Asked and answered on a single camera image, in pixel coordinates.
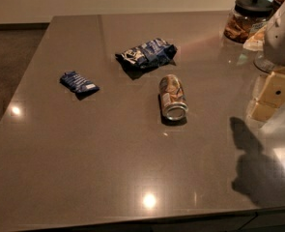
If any small blue snack packet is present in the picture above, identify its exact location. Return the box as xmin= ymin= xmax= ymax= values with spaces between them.
xmin=60 ymin=71 xmax=100 ymax=94

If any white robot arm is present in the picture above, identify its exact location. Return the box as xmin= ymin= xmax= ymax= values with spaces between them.
xmin=248 ymin=1 xmax=285 ymax=134

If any glass jar with black lid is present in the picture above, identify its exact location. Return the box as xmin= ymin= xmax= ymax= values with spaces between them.
xmin=224 ymin=0 xmax=272 ymax=44

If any clear glass jar base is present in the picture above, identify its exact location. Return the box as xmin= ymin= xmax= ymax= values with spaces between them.
xmin=254 ymin=51 xmax=275 ymax=73

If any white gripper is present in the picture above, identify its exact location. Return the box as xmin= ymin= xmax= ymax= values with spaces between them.
xmin=249 ymin=1 xmax=285 ymax=122

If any large blue snack bag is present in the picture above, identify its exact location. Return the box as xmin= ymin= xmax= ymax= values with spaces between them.
xmin=115 ymin=38 xmax=178 ymax=70

